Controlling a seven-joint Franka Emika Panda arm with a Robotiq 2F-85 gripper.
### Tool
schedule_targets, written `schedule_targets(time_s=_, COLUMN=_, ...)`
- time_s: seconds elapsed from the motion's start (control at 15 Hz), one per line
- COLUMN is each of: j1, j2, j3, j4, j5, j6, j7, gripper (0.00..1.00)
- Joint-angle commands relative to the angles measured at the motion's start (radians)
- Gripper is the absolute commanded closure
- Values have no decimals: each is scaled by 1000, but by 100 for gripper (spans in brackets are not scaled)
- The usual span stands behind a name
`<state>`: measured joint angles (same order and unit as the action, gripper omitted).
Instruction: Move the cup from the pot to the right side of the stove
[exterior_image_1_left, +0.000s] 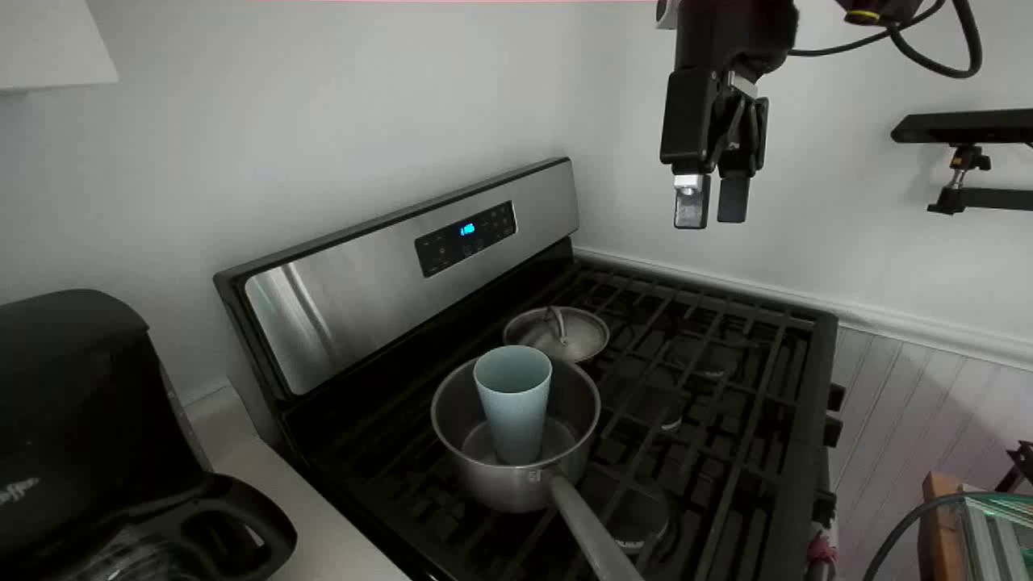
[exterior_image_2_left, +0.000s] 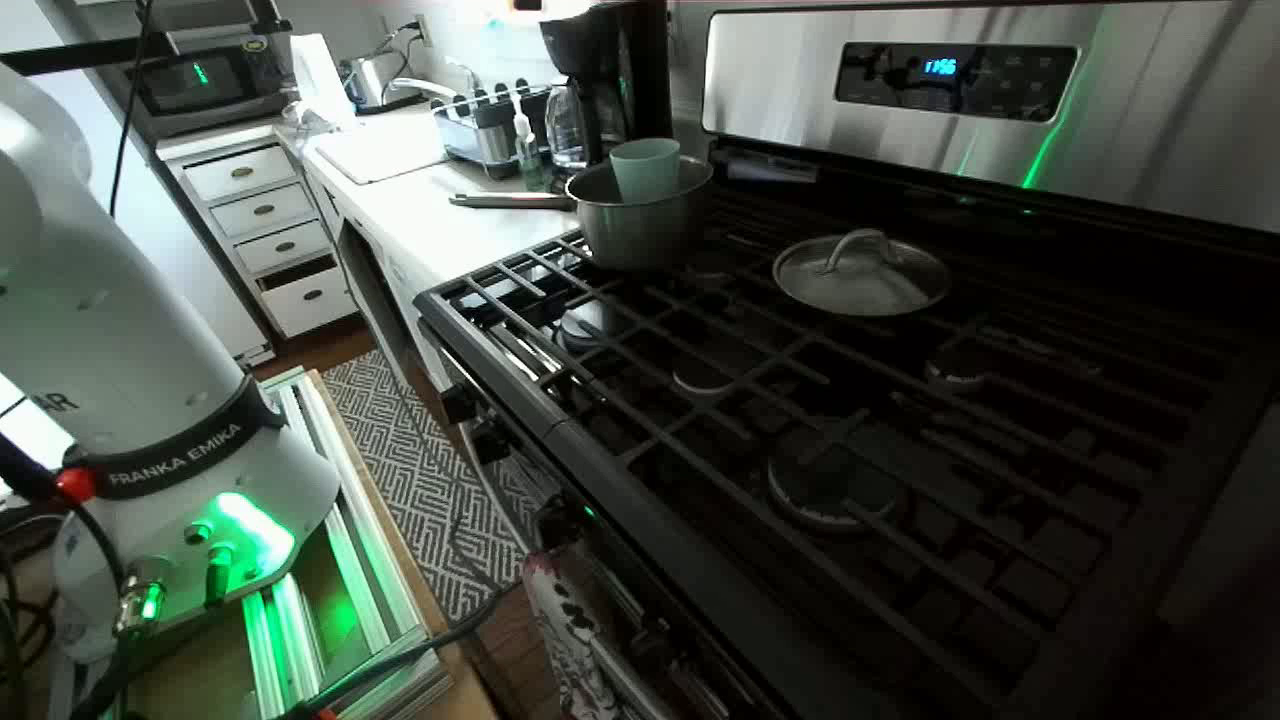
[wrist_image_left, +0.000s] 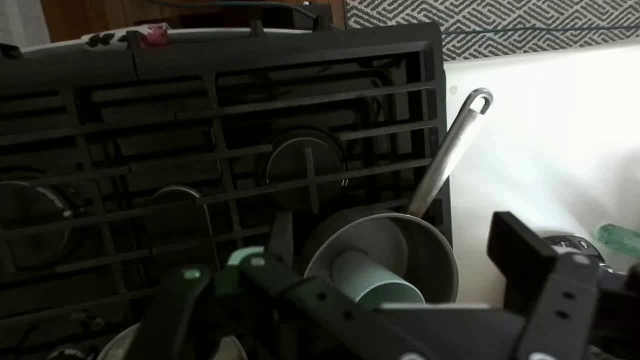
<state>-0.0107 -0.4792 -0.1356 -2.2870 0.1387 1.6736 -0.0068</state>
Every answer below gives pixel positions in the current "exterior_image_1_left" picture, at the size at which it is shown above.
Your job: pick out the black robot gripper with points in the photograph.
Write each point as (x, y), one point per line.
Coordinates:
(713, 116)

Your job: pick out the light blue plastic cup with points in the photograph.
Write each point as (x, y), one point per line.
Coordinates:
(513, 396)

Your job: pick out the glass pot lid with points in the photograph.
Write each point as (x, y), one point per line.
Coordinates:
(564, 334)

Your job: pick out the stainless steel gas stove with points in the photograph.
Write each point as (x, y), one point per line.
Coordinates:
(705, 421)

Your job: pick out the stainless steel saucepan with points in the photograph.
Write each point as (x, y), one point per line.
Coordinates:
(570, 432)

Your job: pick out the black coffee maker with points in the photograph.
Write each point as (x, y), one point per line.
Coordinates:
(97, 471)

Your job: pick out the white upper cabinet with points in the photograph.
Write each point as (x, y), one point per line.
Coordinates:
(51, 42)

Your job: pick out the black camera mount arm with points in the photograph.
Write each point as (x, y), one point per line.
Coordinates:
(966, 135)

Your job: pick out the wooden crate with cables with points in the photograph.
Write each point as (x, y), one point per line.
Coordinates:
(970, 534)

